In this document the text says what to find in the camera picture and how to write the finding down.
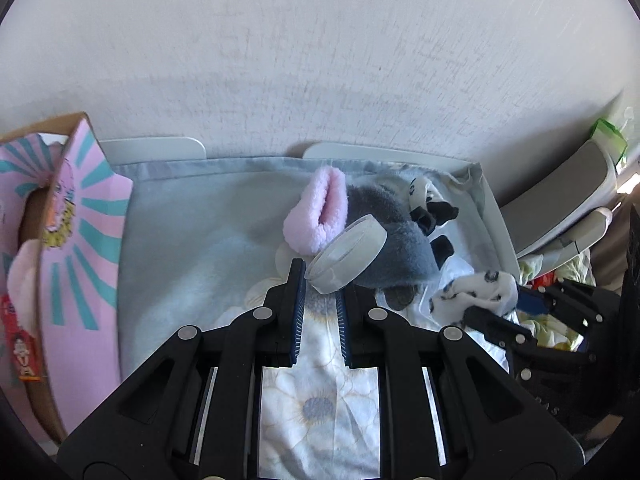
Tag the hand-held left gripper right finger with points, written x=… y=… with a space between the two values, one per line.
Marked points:
x=342 y=327

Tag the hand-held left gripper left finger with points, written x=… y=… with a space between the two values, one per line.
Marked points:
x=300 y=310

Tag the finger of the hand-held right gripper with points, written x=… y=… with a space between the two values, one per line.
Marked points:
x=495 y=327
x=532 y=304

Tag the white patterned sock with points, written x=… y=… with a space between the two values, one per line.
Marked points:
x=480 y=290

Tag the clear tape roll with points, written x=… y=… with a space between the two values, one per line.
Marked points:
x=350 y=255

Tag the pink printed cardboard box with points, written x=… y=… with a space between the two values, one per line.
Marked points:
x=85 y=260

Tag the pink fluffy sock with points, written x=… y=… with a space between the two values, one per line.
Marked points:
x=305 y=225
x=25 y=280

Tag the red snack box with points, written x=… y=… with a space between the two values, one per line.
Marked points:
x=22 y=355

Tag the red packet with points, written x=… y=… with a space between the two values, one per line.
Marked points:
x=542 y=281

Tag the pile of clothes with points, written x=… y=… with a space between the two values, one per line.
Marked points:
x=580 y=266

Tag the grey plush sock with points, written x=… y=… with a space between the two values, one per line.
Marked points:
x=400 y=245

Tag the light blue floral cloth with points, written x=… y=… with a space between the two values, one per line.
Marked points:
x=190 y=270

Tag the grey chair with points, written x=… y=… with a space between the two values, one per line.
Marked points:
x=565 y=185

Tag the green tissue pack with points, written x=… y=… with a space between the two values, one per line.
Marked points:
x=607 y=135

